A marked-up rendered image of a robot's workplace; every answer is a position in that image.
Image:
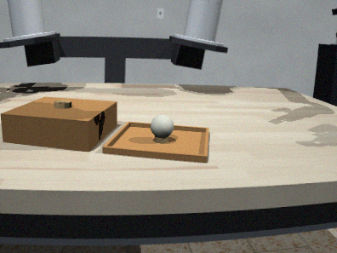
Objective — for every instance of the shallow wooden tray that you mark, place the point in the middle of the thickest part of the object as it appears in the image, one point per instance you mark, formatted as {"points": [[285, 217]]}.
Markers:
{"points": [[186, 143]]}

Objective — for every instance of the brown wooden box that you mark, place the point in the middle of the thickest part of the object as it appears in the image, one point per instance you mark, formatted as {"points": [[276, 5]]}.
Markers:
{"points": [[52, 122]]}

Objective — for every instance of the white ball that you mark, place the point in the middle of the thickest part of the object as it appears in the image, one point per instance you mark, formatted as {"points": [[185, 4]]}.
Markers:
{"points": [[162, 126]]}

